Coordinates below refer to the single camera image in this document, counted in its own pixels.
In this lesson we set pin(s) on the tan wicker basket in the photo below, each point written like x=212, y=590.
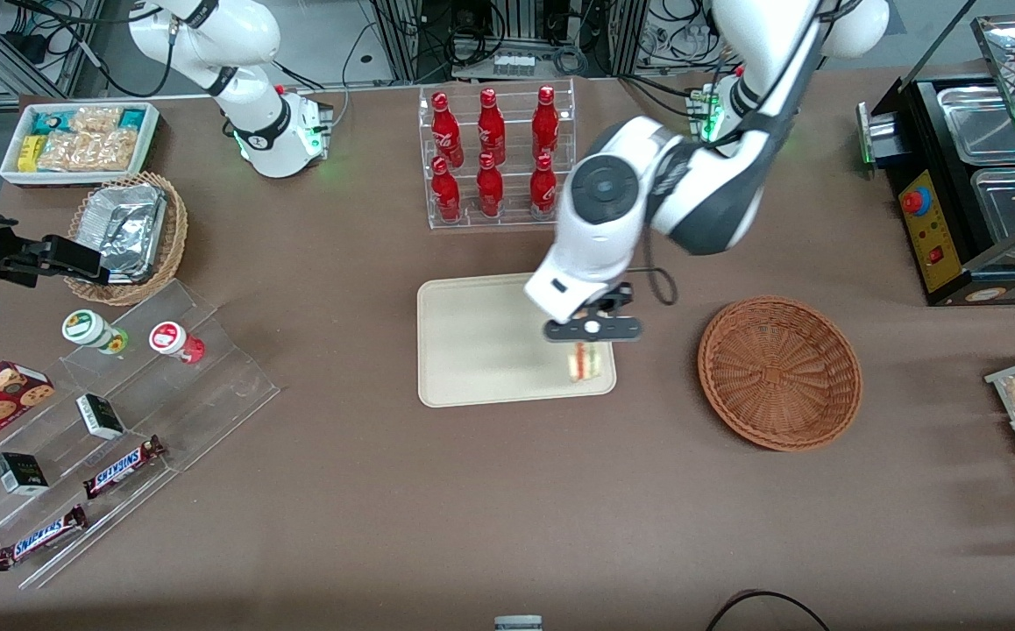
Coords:
x=173, y=237

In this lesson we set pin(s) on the red emergency stop button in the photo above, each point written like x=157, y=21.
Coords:
x=915, y=202

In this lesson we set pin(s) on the clear acrylic bottle rack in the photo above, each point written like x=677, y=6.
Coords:
x=512, y=223

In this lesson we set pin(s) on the red cola bottle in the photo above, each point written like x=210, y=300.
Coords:
x=445, y=191
x=542, y=186
x=489, y=187
x=445, y=131
x=491, y=127
x=545, y=124

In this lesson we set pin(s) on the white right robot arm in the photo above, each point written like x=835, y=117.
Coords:
x=262, y=131

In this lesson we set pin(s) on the yellow snack packet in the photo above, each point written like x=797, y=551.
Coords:
x=29, y=152

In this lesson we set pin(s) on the clear cracker bag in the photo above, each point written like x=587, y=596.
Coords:
x=95, y=118
x=87, y=151

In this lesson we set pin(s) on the red lid strawberry jar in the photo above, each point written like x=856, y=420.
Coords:
x=170, y=338

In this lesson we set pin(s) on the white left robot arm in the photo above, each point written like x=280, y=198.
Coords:
x=613, y=193

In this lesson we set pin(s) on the brown round wicker basket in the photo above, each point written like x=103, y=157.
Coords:
x=779, y=372

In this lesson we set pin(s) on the small black tissue box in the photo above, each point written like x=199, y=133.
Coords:
x=100, y=417
x=20, y=474

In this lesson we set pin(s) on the cream rectangular plastic tray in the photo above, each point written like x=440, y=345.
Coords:
x=490, y=342

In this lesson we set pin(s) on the green lid sunflower jar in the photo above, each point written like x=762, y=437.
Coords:
x=87, y=328

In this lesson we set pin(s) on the white rectangular snack bin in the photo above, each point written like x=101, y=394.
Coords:
x=12, y=171

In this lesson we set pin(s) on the clear acrylic stepped shelf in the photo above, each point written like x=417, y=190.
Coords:
x=209, y=386

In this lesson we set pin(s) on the white power strip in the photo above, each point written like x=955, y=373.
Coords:
x=514, y=65

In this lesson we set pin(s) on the black food warmer machine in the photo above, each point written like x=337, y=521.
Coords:
x=937, y=237

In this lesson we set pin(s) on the triangle sandwich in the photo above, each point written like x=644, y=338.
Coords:
x=587, y=362

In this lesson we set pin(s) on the teal snack packet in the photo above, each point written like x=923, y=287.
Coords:
x=53, y=123
x=131, y=117

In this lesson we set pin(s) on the Snickers chocolate bar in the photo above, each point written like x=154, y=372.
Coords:
x=41, y=537
x=122, y=467

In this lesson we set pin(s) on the small grey device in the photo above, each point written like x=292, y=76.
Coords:
x=518, y=623

